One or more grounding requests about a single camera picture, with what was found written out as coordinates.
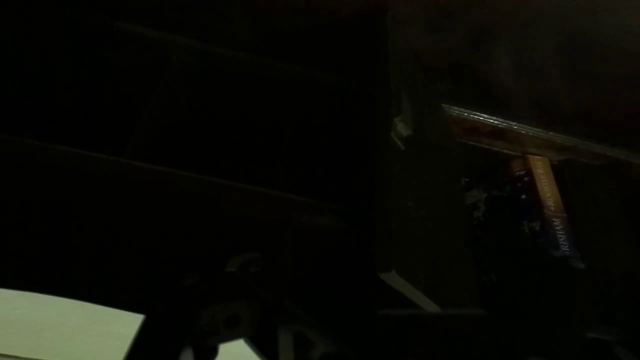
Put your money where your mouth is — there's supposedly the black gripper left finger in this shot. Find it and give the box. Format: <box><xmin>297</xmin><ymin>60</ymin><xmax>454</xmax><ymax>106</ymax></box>
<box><xmin>266</xmin><ymin>218</ymin><xmax>297</xmax><ymax>336</ymax></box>

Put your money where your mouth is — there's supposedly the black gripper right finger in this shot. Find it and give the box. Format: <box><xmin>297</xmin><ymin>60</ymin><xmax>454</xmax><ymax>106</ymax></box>
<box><xmin>482</xmin><ymin>218</ymin><xmax>556</xmax><ymax>316</ymax></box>

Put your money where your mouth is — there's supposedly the dark wooden secretary desk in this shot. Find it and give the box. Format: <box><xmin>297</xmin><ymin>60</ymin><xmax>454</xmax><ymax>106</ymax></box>
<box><xmin>0</xmin><ymin>0</ymin><xmax>640</xmax><ymax>322</ymax></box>

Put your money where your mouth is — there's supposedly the white folded cloth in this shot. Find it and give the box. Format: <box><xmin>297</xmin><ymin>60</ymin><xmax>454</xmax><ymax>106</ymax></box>
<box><xmin>0</xmin><ymin>285</ymin><xmax>262</xmax><ymax>360</ymax></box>

